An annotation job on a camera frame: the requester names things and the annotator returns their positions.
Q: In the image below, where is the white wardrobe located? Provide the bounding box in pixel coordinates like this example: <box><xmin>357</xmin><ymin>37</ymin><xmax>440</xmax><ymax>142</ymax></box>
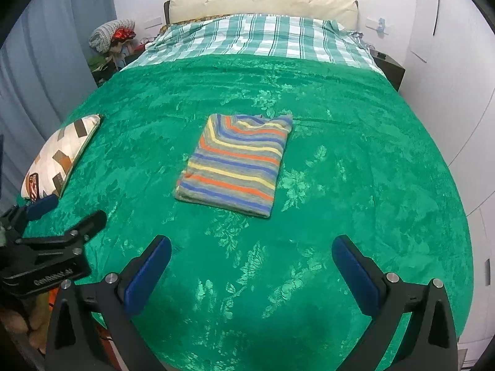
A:
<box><xmin>400</xmin><ymin>0</ymin><xmax>495</xmax><ymax>368</ymax></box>

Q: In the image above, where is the pile of clothes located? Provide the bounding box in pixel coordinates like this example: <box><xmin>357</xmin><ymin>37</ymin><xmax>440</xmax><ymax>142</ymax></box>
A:
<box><xmin>89</xmin><ymin>27</ymin><xmax>145</xmax><ymax>86</ymax></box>

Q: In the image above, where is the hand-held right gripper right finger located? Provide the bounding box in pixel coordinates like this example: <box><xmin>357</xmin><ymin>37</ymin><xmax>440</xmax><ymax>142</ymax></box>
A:
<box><xmin>331</xmin><ymin>235</ymin><xmax>459</xmax><ymax>371</ymax></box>

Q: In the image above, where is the white wall switch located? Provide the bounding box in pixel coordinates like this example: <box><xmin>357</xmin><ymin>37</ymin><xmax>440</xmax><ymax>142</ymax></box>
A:
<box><xmin>365</xmin><ymin>17</ymin><xmax>391</xmax><ymax>36</ymax></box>

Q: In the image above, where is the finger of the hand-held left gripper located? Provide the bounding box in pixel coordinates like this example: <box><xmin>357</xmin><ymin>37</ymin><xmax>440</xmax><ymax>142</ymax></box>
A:
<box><xmin>15</xmin><ymin>209</ymin><xmax>107</xmax><ymax>248</ymax></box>
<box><xmin>0</xmin><ymin>194</ymin><xmax>59</xmax><ymax>236</ymax></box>

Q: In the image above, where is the green floral blanket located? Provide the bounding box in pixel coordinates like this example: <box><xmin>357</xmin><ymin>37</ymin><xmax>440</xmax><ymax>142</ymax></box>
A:
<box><xmin>19</xmin><ymin>55</ymin><xmax>474</xmax><ymax>371</ymax></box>

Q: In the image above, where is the green checked bedsheet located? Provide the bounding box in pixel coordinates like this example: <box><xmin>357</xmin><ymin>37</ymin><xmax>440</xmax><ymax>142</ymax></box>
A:
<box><xmin>124</xmin><ymin>13</ymin><xmax>385</xmax><ymax>78</ymax></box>

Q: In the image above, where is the blue grey curtain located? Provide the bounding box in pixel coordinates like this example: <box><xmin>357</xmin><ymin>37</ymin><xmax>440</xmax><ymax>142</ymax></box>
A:
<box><xmin>0</xmin><ymin>0</ymin><xmax>117</xmax><ymax>209</ymax></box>

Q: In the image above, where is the grey knitted cloth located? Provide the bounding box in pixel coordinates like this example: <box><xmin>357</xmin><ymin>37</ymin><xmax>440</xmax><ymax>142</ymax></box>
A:
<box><xmin>89</xmin><ymin>19</ymin><xmax>136</xmax><ymax>53</ymax></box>

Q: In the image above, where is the cream padded headboard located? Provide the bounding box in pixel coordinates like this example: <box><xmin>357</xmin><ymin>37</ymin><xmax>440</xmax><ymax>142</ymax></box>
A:
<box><xmin>163</xmin><ymin>0</ymin><xmax>360</xmax><ymax>32</ymax></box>

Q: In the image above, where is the person's left hand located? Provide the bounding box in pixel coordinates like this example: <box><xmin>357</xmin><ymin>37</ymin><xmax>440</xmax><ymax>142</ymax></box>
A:
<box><xmin>11</xmin><ymin>296</ymin><xmax>50</xmax><ymax>350</ymax></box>

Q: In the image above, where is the striped knit sweater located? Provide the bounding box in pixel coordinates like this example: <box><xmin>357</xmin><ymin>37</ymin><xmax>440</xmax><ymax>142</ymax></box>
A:
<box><xmin>174</xmin><ymin>113</ymin><xmax>294</xmax><ymax>219</ymax></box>

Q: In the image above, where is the dark nightstand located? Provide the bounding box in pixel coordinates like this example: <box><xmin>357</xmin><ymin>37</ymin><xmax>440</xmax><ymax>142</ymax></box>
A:
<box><xmin>369</xmin><ymin>48</ymin><xmax>406</xmax><ymax>92</ymax></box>

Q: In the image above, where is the white brown patterned pillow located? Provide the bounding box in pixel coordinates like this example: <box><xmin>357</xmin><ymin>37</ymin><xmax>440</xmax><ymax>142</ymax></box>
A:
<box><xmin>21</xmin><ymin>114</ymin><xmax>102</xmax><ymax>202</ymax></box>

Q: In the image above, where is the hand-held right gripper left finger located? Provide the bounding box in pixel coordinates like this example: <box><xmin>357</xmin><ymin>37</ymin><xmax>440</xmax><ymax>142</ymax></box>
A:
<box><xmin>45</xmin><ymin>235</ymin><xmax>173</xmax><ymax>371</ymax></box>

